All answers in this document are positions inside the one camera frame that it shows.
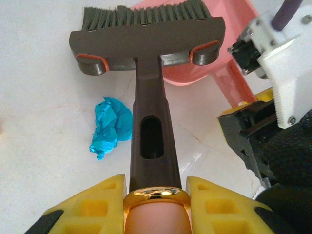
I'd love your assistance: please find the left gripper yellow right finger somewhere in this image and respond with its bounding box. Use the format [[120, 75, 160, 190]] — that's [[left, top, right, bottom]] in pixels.
[[185, 175, 288, 234]]

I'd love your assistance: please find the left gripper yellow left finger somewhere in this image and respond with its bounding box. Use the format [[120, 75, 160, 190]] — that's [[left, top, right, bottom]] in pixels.
[[24, 173, 127, 234]]

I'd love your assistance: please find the pink plastic dustpan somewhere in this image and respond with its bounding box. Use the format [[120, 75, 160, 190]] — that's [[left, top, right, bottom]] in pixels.
[[129, 0, 260, 108]]

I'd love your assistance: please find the large blue paper scrap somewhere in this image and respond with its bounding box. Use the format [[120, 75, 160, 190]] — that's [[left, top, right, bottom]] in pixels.
[[89, 96, 134, 161]]

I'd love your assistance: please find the dark brown hand brush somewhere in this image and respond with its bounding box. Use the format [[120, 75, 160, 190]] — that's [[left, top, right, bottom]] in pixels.
[[69, 0, 226, 234]]

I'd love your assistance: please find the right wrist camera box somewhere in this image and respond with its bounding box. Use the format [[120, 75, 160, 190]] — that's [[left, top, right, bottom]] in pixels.
[[228, 0, 312, 130]]

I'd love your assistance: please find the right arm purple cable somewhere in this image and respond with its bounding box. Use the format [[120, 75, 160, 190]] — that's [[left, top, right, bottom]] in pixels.
[[272, 0, 304, 32]]

